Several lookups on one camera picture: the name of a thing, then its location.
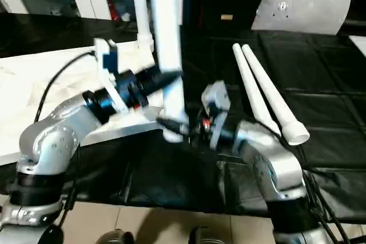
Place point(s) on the white plastic table leg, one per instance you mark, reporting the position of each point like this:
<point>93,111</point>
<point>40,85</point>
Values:
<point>167,27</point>
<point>141,9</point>
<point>248,84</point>
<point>274,95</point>

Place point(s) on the white plastic table top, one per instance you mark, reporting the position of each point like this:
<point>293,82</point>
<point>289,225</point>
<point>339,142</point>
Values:
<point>43,84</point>

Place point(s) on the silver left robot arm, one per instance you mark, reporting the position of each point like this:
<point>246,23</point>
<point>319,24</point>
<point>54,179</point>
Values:
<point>54,138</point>

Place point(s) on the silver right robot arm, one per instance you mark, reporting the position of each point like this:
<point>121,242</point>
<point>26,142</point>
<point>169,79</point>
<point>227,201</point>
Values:
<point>271,158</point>

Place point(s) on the dark right robot leg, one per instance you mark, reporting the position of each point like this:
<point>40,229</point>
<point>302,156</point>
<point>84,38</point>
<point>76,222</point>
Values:
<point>206,236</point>

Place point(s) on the dark robot leg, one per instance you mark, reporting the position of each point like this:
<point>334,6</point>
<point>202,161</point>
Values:
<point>206,236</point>
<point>114,238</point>

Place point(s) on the black mat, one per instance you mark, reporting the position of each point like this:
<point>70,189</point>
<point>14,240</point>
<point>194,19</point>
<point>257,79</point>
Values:
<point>314,84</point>

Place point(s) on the dark left robot leg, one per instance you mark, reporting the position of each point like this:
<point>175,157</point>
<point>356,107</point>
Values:
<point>114,238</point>

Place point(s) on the white flat panel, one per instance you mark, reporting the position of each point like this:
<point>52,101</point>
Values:
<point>358,44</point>

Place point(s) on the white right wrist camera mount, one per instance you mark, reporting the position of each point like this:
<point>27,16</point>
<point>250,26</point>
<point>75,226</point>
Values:
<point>215,95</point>

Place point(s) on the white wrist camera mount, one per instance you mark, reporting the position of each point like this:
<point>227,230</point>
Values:
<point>215,95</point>
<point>110,55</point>

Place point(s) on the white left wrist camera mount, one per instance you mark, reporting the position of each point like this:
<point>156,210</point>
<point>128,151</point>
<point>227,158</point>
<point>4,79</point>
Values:
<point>110,55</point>

